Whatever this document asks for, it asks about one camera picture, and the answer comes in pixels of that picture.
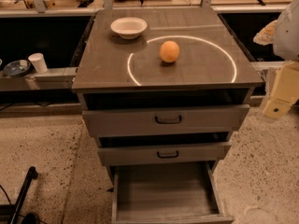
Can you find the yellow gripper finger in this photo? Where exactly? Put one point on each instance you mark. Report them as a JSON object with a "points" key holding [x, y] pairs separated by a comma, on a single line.
{"points": [[284, 92], [266, 35]]}

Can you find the black middle drawer handle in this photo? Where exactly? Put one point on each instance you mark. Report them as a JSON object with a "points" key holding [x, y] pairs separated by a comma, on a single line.
{"points": [[170, 155]]}

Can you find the bottom open grey drawer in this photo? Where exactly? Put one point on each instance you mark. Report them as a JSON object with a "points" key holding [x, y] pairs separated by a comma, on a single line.
{"points": [[169, 193]]}

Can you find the black drawer handle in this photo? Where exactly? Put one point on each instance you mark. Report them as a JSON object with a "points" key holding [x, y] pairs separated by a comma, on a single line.
{"points": [[171, 120], [170, 155]]}

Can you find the grey drawer cabinet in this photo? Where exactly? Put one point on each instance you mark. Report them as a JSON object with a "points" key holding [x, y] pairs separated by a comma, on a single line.
{"points": [[116, 73]]}

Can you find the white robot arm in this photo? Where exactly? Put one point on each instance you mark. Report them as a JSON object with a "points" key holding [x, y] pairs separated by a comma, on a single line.
{"points": [[283, 34]]}

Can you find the black stand leg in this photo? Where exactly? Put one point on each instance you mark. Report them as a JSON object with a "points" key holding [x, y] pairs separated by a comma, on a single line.
{"points": [[30, 176]]}

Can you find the white bowl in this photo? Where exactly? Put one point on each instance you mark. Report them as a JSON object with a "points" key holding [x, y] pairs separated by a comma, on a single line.
{"points": [[129, 27]]}

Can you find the top grey drawer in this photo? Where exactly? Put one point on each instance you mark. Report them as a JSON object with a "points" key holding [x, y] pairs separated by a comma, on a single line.
{"points": [[139, 122]]}

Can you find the white paper cup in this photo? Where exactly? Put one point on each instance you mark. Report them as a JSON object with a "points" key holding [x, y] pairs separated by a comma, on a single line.
{"points": [[38, 62]]}

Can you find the dark blue plate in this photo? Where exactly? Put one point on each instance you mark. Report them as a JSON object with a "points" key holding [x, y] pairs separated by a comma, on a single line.
{"points": [[17, 68]]}

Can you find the black top drawer handle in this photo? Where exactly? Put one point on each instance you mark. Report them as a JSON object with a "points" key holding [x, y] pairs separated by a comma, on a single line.
{"points": [[171, 120]]}

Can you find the orange fruit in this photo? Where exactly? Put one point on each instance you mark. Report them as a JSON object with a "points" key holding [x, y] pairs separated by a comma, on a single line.
{"points": [[169, 51]]}

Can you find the middle grey drawer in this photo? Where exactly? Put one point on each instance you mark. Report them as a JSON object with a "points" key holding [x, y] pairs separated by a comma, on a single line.
{"points": [[117, 156]]}

